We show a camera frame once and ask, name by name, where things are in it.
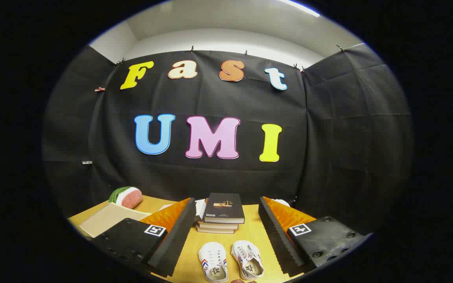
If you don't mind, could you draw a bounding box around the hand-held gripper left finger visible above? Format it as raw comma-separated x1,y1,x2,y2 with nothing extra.
93,198,197,277

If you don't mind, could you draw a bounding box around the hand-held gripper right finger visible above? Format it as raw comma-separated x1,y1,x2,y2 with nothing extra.
258,196,365,276

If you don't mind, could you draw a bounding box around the white canvas shoe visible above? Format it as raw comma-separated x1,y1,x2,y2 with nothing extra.
198,242,229,283
231,240,265,280

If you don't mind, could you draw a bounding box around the beige fabric storage box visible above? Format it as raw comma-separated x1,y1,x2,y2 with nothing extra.
79,202,152,238

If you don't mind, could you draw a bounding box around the white book with portrait cover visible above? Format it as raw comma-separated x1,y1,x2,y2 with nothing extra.
158,198,208,221

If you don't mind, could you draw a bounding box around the brown-edged book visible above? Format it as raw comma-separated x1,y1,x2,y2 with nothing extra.
198,221,239,230
196,226,236,235

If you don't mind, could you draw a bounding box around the black hardcover book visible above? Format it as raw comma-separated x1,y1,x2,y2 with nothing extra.
203,193,245,224

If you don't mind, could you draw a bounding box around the watermelon slice plush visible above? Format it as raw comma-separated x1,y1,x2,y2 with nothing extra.
109,186,143,209

